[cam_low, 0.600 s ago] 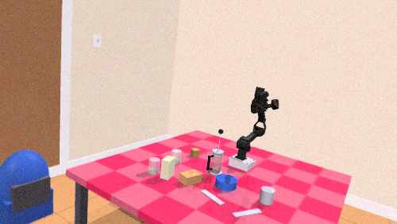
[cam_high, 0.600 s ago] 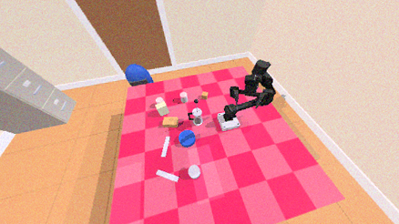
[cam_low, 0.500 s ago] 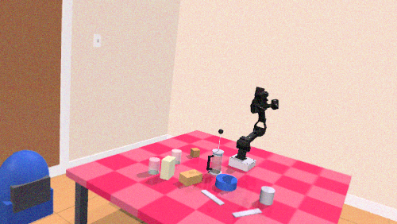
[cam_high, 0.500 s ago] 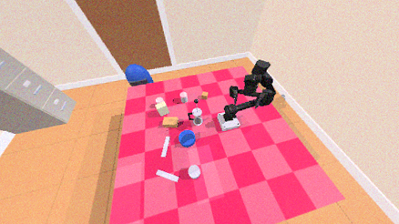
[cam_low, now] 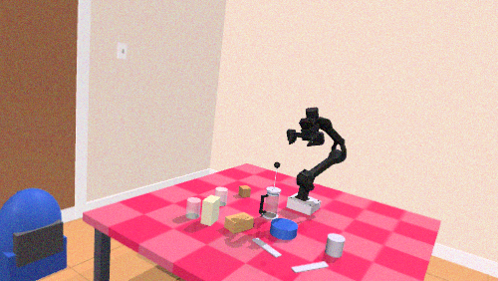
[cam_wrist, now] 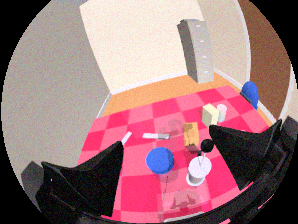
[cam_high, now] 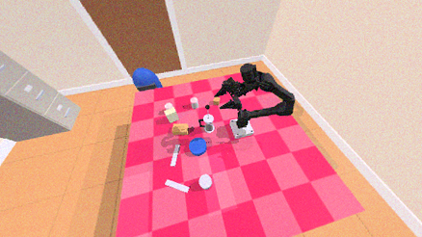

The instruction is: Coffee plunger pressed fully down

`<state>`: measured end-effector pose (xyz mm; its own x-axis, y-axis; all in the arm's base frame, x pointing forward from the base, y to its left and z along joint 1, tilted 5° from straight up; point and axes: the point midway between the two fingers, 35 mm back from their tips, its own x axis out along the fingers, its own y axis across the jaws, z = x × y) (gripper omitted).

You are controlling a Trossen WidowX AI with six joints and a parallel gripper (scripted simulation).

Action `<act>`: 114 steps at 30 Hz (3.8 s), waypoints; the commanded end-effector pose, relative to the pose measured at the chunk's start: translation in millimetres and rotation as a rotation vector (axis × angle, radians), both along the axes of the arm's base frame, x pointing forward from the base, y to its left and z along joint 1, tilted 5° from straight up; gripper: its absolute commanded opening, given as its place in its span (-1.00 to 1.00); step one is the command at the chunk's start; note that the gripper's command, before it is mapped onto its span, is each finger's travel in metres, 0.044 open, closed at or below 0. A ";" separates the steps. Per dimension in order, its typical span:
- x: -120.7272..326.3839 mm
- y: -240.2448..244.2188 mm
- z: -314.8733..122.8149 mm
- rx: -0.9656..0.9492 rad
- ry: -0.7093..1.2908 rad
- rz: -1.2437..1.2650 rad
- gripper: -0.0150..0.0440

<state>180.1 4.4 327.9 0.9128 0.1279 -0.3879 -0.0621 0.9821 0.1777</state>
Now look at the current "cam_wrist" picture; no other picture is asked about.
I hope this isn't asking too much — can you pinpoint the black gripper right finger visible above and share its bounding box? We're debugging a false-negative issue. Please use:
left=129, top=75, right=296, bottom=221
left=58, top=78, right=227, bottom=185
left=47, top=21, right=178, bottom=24
left=209, top=119, right=282, bottom=192

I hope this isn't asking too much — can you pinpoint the cream rectangular block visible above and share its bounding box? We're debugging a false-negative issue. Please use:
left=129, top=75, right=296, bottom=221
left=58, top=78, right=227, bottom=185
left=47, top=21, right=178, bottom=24
left=202, top=103, right=218, bottom=129

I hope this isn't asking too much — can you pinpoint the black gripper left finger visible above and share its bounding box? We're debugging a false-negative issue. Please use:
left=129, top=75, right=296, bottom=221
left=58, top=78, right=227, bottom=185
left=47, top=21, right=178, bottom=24
left=41, top=141, right=125, bottom=217

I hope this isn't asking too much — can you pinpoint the orange block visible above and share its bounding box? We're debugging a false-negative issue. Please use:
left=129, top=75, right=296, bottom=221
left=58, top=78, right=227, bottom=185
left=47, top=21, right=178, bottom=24
left=184, top=123, right=200, bottom=147

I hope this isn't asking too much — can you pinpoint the white flat bar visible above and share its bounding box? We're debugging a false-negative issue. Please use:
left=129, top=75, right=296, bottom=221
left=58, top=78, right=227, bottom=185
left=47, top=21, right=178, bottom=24
left=121, top=132, right=132, bottom=145
left=142, top=133, right=169, bottom=140

